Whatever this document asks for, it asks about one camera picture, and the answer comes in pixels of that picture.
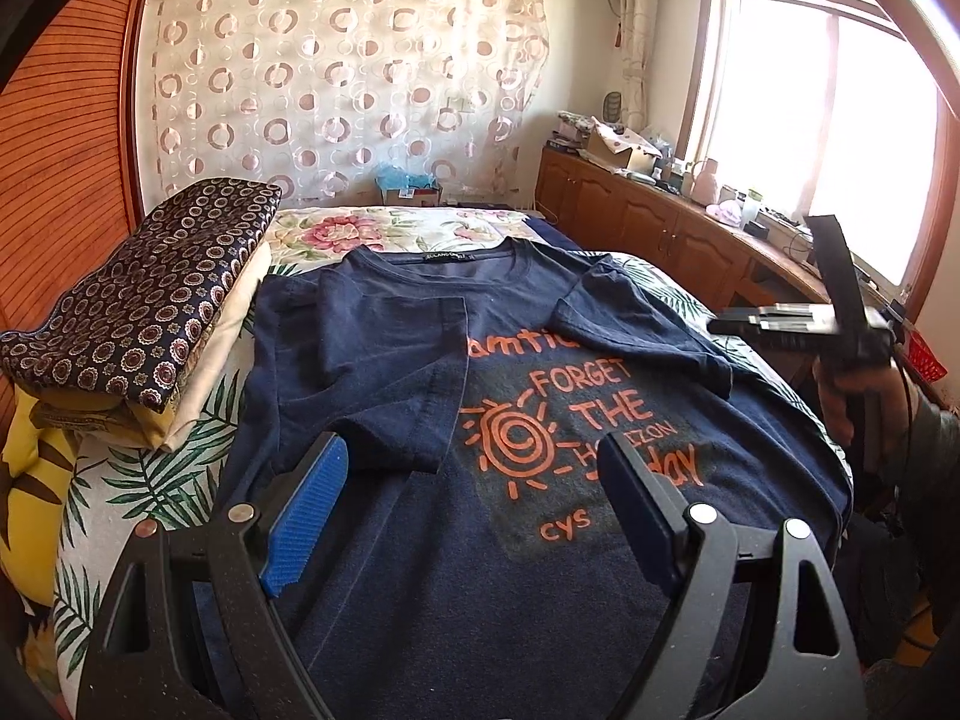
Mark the floral quilt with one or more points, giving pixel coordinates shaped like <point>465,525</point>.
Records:
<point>337,232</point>

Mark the dark patterned folded cushion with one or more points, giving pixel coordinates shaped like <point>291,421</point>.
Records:
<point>142,300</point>

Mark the leaf print bedsheet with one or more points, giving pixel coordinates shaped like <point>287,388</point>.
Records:
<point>142,480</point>

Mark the wooden cabinet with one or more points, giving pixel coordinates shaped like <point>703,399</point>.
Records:
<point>637,217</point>

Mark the circle pattern sheer curtain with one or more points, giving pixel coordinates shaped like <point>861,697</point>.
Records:
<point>337,82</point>

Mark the pale window curtain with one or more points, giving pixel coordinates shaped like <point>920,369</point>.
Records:
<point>637,30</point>

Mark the person's right hand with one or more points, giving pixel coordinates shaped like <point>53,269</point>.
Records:
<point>829,397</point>

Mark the window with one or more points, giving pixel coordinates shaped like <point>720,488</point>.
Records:
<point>825,127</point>

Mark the yellow cushion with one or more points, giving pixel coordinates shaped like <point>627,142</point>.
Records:
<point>30,510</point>

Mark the person's right forearm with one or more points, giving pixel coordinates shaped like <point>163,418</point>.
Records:
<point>930,450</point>

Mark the cream folded quilt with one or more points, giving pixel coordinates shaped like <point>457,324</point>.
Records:
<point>217,337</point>

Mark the navy bed blanket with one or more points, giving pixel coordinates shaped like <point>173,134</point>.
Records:
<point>559,234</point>

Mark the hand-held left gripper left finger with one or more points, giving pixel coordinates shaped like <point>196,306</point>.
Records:
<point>307,510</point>

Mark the pink cloth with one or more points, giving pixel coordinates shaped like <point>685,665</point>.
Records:
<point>724,211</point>

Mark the cardboard box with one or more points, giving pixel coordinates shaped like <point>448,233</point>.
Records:
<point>622,154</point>

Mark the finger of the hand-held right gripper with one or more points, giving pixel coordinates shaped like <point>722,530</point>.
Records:
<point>772,331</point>

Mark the navy printed t-shirt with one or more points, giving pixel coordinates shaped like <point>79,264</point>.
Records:
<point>420,555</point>

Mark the blue tissue box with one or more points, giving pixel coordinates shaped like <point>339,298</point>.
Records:
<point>405,180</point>

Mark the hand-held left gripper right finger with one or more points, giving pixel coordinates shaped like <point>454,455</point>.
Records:
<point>637,506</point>

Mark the red basket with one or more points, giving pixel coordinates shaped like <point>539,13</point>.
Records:
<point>922,352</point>

